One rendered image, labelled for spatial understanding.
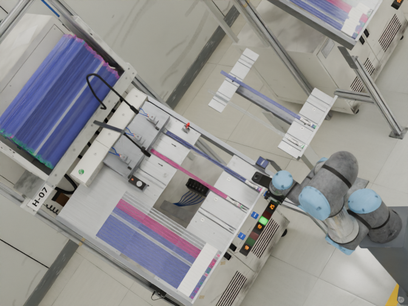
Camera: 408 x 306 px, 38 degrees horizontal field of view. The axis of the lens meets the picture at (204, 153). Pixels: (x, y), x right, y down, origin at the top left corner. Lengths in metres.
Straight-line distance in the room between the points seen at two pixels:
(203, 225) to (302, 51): 1.17
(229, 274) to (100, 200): 0.86
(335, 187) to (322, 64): 1.47
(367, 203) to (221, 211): 0.68
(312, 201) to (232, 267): 1.31
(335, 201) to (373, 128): 1.67
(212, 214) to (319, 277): 0.82
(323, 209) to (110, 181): 1.12
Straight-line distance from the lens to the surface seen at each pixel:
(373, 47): 3.68
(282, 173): 2.34
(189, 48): 4.78
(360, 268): 3.16
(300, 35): 3.42
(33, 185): 2.62
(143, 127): 2.71
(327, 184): 1.96
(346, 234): 2.28
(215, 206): 2.68
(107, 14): 4.35
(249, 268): 3.28
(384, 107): 3.32
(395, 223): 2.49
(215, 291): 3.16
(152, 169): 2.72
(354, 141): 3.60
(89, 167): 2.67
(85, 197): 2.73
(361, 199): 2.37
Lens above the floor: 2.64
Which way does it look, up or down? 39 degrees down
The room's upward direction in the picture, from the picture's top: 46 degrees counter-clockwise
